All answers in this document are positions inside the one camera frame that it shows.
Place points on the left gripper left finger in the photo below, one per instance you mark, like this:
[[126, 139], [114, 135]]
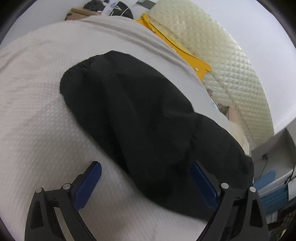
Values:
[[42, 222]]

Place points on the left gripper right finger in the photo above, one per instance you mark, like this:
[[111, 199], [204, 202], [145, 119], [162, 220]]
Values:
[[238, 213]]

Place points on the black garment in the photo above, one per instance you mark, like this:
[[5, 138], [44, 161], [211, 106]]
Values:
[[149, 128]]

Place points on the grey bed sheet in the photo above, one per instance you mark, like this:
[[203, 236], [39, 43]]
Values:
[[42, 145]]

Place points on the patchwork beige grey pillow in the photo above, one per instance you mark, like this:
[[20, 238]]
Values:
[[237, 131]]

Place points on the cream quilted headboard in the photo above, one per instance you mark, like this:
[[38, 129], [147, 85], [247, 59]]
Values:
[[232, 79]]

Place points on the yellow pillow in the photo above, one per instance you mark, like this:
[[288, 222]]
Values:
[[200, 67]]

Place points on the wooden nightstand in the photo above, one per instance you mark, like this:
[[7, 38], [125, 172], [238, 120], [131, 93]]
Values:
[[78, 14]]

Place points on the white spray bottle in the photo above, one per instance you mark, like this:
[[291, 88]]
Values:
[[109, 7]]

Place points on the wall power socket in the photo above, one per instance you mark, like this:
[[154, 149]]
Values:
[[146, 3]]

